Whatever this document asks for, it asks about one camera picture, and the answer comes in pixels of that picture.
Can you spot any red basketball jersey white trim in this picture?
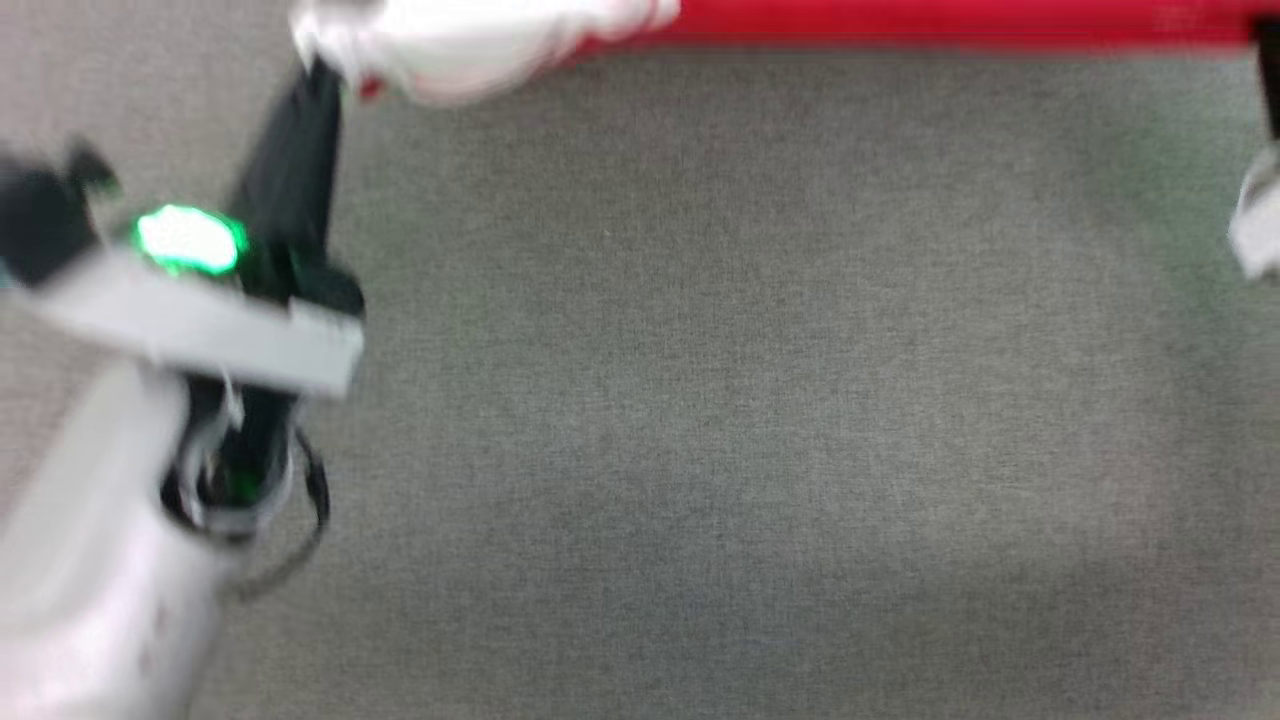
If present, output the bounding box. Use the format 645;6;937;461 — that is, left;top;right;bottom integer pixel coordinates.
290;0;1280;107

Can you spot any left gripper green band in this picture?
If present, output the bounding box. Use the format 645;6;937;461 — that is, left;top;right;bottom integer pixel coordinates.
30;58;367;399

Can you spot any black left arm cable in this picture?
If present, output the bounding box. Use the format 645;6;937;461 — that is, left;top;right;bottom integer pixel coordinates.
228;428;333;603

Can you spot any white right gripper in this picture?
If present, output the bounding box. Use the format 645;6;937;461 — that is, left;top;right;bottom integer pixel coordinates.
1228;18;1280;283

